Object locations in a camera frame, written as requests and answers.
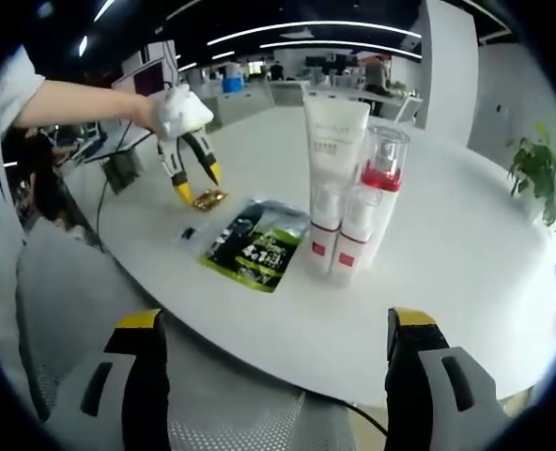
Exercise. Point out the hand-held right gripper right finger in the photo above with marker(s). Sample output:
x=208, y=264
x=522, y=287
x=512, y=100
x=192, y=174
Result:
x=412, y=376

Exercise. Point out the potted green plant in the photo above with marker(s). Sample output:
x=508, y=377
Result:
x=543, y=169

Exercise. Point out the gold packet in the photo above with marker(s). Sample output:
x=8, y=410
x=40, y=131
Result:
x=211, y=199

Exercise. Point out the grey office desk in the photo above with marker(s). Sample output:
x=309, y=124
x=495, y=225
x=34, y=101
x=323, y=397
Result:
x=113, y=160

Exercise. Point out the monitor with pink screen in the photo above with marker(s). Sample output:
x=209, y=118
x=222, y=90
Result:
x=149, y=77

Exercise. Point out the blue plastic crate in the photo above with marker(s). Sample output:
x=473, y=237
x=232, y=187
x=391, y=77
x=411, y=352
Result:
x=233, y=84

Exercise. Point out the ceiling light strip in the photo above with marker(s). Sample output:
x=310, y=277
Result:
x=103, y=9
x=344, y=46
x=315, y=27

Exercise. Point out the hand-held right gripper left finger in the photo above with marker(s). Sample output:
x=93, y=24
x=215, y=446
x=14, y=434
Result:
x=139, y=376

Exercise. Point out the green black packet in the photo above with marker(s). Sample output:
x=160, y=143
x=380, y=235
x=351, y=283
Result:
x=254, y=249

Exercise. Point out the oval ceiling lamp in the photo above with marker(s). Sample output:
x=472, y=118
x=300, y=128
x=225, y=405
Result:
x=83, y=44

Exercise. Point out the white skincare tube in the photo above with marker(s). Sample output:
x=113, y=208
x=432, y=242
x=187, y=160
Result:
x=334, y=141

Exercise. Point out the white pump skincare bottle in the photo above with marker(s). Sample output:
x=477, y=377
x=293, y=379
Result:
x=381, y=181

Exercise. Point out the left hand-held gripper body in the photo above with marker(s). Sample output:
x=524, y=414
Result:
x=181, y=113

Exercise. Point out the white office desk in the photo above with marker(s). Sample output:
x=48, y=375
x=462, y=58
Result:
x=287, y=91

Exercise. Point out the small red-label skincare bottle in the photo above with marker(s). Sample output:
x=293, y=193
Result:
x=350, y=253
x=322, y=249

